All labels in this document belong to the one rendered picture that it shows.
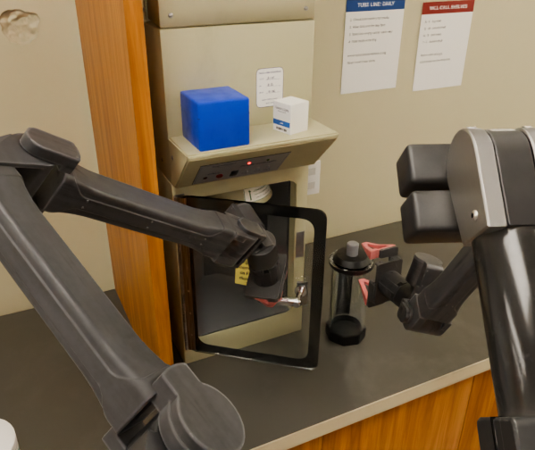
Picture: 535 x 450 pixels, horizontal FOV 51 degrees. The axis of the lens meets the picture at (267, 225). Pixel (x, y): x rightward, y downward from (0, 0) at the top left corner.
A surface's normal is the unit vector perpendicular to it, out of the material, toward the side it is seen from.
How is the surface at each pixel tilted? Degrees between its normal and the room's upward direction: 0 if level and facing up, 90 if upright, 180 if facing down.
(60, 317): 68
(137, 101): 90
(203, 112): 90
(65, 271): 37
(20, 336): 0
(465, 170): 90
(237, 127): 90
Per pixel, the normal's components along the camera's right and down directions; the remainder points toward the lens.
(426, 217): 0.04, -0.32
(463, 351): 0.00, -0.89
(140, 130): 0.44, 0.42
